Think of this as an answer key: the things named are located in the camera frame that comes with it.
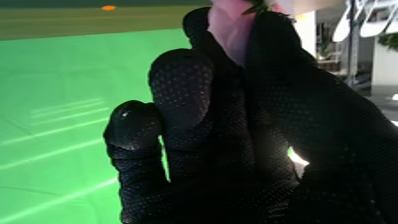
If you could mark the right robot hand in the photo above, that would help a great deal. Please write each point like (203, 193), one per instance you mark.
(249, 150)

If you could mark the pink flower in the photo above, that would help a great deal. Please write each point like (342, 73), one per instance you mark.
(232, 30)

